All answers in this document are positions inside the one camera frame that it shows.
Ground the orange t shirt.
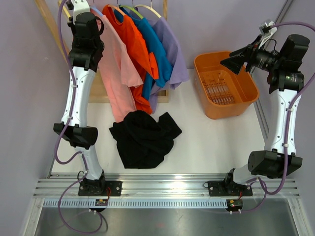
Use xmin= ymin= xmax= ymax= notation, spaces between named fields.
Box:
xmin=101 ymin=4 xmax=159 ymax=115

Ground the wooden clothes rack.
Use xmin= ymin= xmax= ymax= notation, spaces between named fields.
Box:
xmin=34 ymin=0 xmax=169 ymax=103

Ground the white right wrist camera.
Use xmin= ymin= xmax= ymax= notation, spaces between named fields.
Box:
xmin=258 ymin=19 xmax=277 ymax=49

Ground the white slotted cable duct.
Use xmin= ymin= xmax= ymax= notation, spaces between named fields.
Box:
xmin=43 ymin=198 xmax=227 ymax=209

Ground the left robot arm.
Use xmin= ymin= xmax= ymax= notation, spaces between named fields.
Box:
xmin=53 ymin=12 xmax=106 ymax=196

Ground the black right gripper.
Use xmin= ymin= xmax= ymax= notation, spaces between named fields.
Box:
xmin=220 ymin=35 xmax=284 ymax=76

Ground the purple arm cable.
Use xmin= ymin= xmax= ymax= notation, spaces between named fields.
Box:
xmin=53 ymin=0 xmax=109 ymax=234
xmin=201 ymin=21 xmax=315 ymax=214

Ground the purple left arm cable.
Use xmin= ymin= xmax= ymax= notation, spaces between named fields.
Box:
xmin=53 ymin=0 xmax=109 ymax=234

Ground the blue t shirt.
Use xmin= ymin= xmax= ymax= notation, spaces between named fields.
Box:
xmin=119 ymin=5 xmax=173 ymax=100

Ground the orange plastic basket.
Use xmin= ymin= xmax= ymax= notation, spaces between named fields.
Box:
xmin=193 ymin=51 xmax=259 ymax=119

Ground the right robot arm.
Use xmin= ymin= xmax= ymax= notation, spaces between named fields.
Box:
xmin=218 ymin=34 xmax=310 ymax=196

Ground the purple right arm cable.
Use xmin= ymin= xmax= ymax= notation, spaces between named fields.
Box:
xmin=201 ymin=21 xmax=315 ymax=214

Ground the lavender t shirt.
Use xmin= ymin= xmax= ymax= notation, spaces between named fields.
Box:
xmin=145 ymin=17 xmax=189 ymax=114

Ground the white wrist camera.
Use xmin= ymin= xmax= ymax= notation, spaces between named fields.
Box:
xmin=65 ymin=0 xmax=90 ymax=19
xmin=258 ymin=19 xmax=277 ymax=49

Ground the green hanger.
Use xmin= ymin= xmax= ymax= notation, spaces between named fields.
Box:
xmin=118 ymin=4 xmax=143 ymax=19

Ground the pink t shirt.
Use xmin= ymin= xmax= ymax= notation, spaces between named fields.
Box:
xmin=91 ymin=10 xmax=143 ymax=122

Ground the light blue hanger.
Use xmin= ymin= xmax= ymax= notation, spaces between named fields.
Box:
xmin=90 ymin=0 xmax=103 ymax=17

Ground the black t shirt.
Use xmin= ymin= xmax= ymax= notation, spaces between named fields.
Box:
xmin=109 ymin=110 xmax=182 ymax=169

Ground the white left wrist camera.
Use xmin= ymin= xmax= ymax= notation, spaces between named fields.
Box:
xmin=65 ymin=0 xmax=90 ymax=19

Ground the peach hanger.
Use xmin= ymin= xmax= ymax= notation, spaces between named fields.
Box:
xmin=103 ymin=4 xmax=126 ymax=16

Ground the yellow hanger with metal hook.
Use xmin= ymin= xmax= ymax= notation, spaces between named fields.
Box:
xmin=57 ymin=0 xmax=72 ymax=23

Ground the aluminium mounting rail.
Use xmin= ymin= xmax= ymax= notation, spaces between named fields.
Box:
xmin=32 ymin=173 xmax=301 ymax=200

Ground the cream hanger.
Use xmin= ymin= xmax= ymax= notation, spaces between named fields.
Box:
xmin=134 ymin=0 xmax=162 ymax=18

